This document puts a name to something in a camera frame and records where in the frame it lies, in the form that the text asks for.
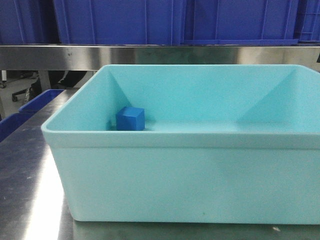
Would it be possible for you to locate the blue foam cube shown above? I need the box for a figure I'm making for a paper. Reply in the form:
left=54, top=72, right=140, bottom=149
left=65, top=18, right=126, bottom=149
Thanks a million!
left=115, top=106, right=146, bottom=131

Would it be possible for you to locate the light teal plastic tub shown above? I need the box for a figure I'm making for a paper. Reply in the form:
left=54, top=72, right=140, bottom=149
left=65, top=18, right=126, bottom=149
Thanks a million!
left=41, top=64, right=320, bottom=225

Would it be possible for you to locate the large blue crate centre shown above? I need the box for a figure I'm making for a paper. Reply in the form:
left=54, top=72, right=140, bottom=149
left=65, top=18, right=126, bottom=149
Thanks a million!
left=53, top=0, right=299, bottom=46

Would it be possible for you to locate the blue bin lower left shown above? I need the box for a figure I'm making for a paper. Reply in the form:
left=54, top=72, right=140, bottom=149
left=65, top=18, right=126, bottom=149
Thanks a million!
left=0, top=89, right=64, bottom=142

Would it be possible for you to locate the blue crate upper left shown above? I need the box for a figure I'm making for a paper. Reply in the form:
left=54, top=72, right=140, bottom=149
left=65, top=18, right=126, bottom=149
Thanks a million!
left=0, top=0, right=59, bottom=45

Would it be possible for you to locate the blue crate upper right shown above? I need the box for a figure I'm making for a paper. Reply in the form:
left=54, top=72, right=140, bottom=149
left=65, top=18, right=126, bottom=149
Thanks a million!
left=295, top=0, right=320, bottom=43

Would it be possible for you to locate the stainless steel shelf rail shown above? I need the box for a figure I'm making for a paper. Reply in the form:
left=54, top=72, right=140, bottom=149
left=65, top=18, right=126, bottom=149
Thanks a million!
left=0, top=45, right=320, bottom=71

